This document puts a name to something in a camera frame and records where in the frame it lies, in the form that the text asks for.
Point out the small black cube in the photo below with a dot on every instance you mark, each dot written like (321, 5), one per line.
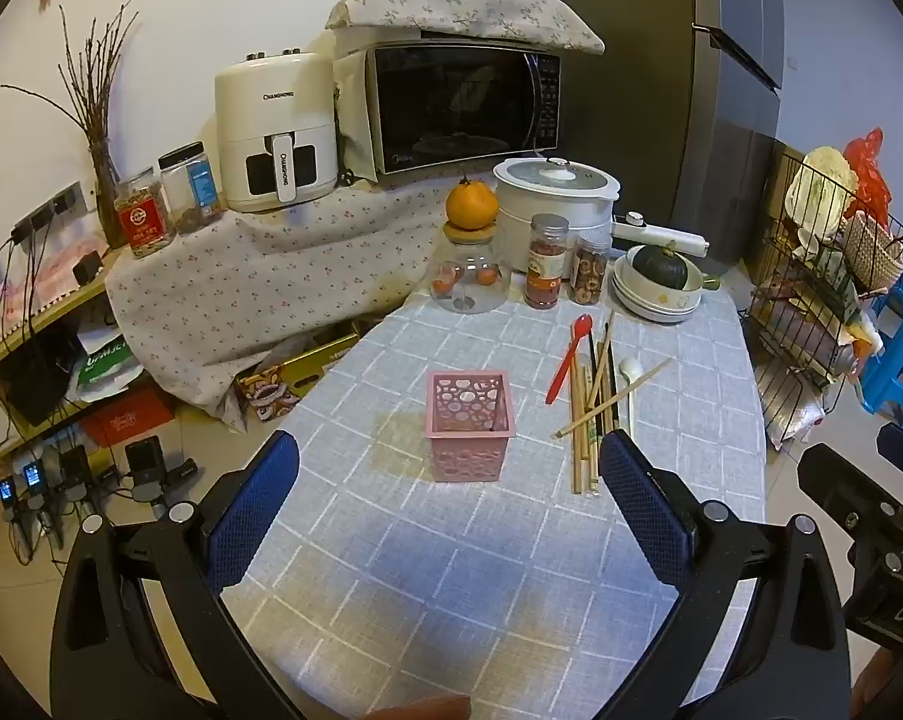
(87, 270)

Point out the dark green squash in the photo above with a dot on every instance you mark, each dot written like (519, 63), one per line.
(661, 264)

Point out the stack of white bowls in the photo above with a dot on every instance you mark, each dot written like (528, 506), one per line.
(646, 298)

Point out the glass vase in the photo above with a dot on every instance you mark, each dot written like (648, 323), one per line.
(108, 195)

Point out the blue plastic stool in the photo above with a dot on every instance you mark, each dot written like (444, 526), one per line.
(897, 360)

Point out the floral microwave cover cloth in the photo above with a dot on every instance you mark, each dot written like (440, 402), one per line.
(459, 4)

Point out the orange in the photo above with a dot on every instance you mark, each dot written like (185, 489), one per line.
(471, 204)

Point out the red label nut jar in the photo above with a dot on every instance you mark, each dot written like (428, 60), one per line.
(144, 225)

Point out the red plastic bag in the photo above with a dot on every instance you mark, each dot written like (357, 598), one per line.
(867, 165)

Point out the pink perforated utensil basket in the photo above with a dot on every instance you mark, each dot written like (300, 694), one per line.
(466, 457)

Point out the person's right hand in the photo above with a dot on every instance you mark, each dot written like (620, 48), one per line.
(882, 682)

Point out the white plastic spoon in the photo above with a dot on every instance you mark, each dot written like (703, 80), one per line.
(631, 369)

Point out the woven basket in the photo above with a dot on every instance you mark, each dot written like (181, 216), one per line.
(875, 255)

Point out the person's left hand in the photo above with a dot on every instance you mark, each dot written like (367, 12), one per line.
(421, 711)

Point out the blue label clear jar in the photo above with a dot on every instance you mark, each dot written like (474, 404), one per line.
(189, 187)

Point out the dried slices jar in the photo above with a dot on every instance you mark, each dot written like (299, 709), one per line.
(590, 274)

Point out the red spice jar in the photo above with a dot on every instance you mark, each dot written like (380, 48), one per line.
(546, 262)

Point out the black box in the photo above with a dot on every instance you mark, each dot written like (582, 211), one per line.
(39, 382)

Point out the black microwave oven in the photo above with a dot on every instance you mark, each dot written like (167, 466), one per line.
(459, 105)

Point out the wooden shelf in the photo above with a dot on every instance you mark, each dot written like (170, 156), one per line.
(46, 311)

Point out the white deep plate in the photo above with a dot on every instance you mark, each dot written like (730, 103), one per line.
(650, 316)

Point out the red flat box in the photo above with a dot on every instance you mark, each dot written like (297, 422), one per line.
(129, 416)

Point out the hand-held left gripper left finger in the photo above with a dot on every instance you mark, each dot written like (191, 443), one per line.
(252, 517)

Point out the green and white bag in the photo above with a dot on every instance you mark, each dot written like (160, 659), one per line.
(106, 367)

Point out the black charger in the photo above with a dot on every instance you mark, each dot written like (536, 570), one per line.
(76, 469)
(144, 465)
(6, 493)
(33, 476)

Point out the grey checked tablecloth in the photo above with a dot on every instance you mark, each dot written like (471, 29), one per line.
(459, 577)

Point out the glass jar with wooden lid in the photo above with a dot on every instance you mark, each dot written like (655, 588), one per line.
(470, 277)

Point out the napa cabbage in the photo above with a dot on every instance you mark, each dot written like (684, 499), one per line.
(819, 187)

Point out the dried branches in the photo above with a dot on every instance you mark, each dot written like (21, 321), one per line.
(95, 90)

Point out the wall power sockets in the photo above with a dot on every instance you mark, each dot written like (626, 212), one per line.
(46, 211)

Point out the white electric cooking pot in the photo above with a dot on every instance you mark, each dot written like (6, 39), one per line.
(556, 202)

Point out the red plastic spoon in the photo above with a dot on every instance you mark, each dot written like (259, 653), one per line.
(567, 364)

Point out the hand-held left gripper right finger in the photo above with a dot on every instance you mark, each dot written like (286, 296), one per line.
(646, 510)

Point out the white air fryer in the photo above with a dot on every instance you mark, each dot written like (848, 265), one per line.
(271, 105)

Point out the yellow cardboard box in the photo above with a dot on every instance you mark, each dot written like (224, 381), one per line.
(301, 375)

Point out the grey refrigerator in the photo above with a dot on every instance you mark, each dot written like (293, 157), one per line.
(631, 90)

